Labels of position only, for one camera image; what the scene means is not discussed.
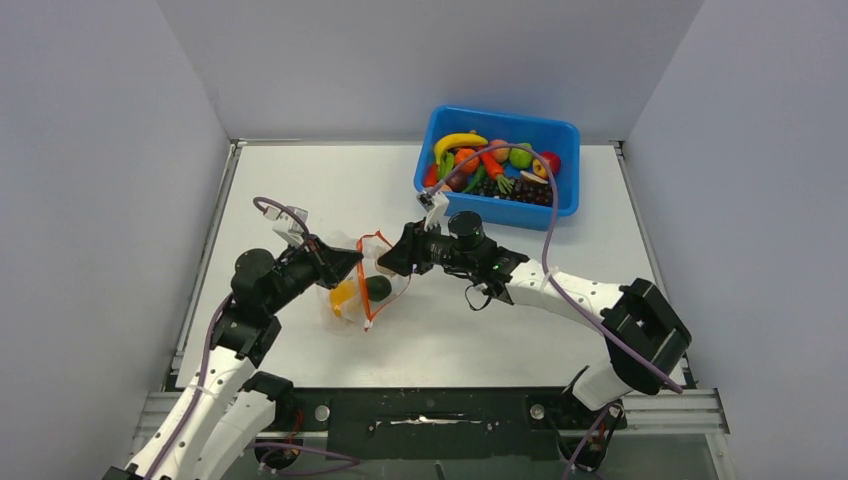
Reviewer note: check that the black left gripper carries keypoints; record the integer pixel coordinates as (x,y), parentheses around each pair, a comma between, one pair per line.
(337,262)

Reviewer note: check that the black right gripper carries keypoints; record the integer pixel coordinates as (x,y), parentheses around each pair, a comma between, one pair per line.
(412,250)

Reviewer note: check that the yellow toy bell pepper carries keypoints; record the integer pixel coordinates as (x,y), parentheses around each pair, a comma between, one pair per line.
(345,300)

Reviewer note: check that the toy avocado half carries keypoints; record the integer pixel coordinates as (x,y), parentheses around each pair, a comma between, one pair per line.
(378,288)

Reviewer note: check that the clear zip top bag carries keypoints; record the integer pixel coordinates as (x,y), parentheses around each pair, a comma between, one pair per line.
(371,245)

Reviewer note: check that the red toy apple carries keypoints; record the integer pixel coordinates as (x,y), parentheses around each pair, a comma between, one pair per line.
(547,166)

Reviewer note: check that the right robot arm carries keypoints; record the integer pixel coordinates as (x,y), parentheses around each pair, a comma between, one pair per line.
(644,336)

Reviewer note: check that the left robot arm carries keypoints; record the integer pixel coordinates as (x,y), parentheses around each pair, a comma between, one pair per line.
(230,400)

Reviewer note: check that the red toy chili pepper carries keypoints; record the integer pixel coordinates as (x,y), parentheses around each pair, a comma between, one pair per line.
(431,176)

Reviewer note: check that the purple toy onion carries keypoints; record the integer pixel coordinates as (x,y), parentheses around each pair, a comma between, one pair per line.
(457,182)

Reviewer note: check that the green toy leaf vegetable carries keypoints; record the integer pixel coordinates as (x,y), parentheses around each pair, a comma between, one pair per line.
(446,165)

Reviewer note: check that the green toy chili pepper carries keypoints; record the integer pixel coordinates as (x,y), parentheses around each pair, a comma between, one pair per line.
(474,180)

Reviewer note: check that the orange toy tangerine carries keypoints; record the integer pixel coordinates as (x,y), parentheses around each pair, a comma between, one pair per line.
(466,160)

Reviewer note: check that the yellow toy banana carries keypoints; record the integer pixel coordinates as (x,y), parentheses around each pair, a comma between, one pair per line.
(457,140)

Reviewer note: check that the orange toy carrot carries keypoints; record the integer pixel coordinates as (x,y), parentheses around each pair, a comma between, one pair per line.
(496,173)

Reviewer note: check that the dark toy grapes bunch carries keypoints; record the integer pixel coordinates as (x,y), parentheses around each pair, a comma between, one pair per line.
(523,191)

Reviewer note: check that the toy peach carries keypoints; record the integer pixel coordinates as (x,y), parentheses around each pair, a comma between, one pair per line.
(502,153)

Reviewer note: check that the brown white toy mushroom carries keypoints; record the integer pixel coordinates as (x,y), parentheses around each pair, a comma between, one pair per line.
(532,178)

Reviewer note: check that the green toy lime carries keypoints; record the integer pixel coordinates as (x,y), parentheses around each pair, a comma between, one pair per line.
(520,158)

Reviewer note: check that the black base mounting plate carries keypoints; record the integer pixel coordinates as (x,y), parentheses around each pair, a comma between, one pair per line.
(539,423)

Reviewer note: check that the blue plastic bin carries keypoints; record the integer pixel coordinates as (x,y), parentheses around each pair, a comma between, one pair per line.
(544,135)

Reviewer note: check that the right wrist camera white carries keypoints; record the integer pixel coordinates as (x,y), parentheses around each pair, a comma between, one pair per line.
(435,205)

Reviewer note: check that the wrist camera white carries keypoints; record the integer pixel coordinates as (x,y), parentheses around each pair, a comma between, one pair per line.
(435,205)
(287,224)

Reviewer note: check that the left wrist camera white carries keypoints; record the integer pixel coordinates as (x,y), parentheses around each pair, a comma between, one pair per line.
(287,224)

